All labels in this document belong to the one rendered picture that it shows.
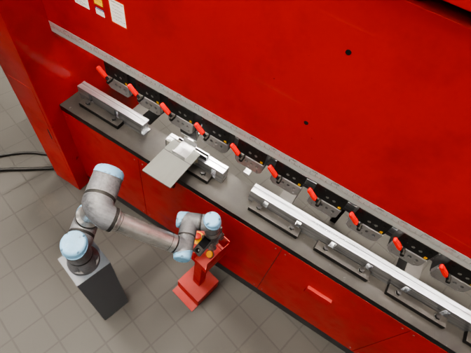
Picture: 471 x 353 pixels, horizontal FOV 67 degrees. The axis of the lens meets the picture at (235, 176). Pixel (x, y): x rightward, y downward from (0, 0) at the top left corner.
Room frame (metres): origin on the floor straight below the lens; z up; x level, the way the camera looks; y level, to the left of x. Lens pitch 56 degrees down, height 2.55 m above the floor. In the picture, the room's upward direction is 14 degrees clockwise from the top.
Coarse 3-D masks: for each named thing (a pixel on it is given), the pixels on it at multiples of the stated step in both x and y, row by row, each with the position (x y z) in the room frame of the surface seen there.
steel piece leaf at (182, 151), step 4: (180, 144) 1.17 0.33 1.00; (184, 144) 1.18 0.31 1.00; (188, 144) 1.18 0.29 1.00; (176, 148) 1.14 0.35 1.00; (180, 148) 1.14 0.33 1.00; (184, 148) 1.15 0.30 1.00; (188, 148) 1.16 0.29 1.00; (192, 148) 1.16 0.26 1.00; (172, 152) 1.11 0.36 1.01; (176, 152) 1.10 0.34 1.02; (180, 152) 1.12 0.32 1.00; (184, 152) 1.13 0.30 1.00; (188, 152) 1.13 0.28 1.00; (180, 156) 1.09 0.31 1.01; (184, 156) 1.10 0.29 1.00
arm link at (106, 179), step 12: (96, 168) 0.68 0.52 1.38; (108, 168) 0.69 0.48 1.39; (96, 180) 0.63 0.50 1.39; (108, 180) 0.64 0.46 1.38; (120, 180) 0.67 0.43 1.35; (96, 192) 0.58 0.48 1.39; (108, 192) 0.60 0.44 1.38; (84, 216) 0.61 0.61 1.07; (84, 228) 0.58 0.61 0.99; (96, 228) 0.61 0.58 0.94
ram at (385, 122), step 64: (64, 0) 1.39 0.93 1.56; (128, 0) 1.25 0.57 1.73; (192, 0) 1.14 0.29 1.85; (256, 0) 1.06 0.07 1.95; (320, 0) 0.99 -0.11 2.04; (384, 0) 0.93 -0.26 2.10; (128, 64) 1.27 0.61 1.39; (192, 64) 1.14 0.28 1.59; (256, 64) 1.04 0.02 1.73; (320, 64) 0.97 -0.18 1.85; (384, 64) 0.91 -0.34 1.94; (448, 64) 0.86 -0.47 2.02; (256, 128) 1.02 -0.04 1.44; (320, 128) 0.93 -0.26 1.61; (384, 128) 0.87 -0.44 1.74; (448, 128) 0.82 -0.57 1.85; (384, 192) 0.82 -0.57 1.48; (448, 192) 0.77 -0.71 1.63; (448, 256) 0.70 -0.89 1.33
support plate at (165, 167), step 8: (168, 144) 1.15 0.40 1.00; (176, 144) 1.17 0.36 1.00; (160, 152) 1.09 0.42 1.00; (168, 152) 1.10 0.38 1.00; (192, 152) 1.14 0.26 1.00; (152, 160) 1.03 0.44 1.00; (160, 160) 1.04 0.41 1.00; (168, 160) 1.05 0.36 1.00; (176, 160) 1.06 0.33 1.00; (192, 160) 1.09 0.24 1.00; (144, 168) 0.97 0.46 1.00; (152, 168) 0.98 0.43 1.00; (160, 168) 0.99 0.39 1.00; (168, 168) 1.00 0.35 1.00; (176, 168) 1.01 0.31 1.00; (184, 168) 1.03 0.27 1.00; (152, 176) 0.93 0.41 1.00; (160, 176) 0.94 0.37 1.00; (168, 176) 0.95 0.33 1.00; (176, 176) 0.96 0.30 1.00; (168, 184) 0.91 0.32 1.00
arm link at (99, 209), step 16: (96, 208) 0.52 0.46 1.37; (112, 208) 0.55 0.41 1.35; (96, 224) 0.49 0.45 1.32; (112, 224) 0.50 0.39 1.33; (128, 224) 0.52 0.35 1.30; (144, 224) 0.55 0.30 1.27; (144, 240) 0.50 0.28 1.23; (160, 240) 0.52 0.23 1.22; (176, 240) 0.55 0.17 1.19; (192, 240) 0.58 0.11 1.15; (176, 256) 0.50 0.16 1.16
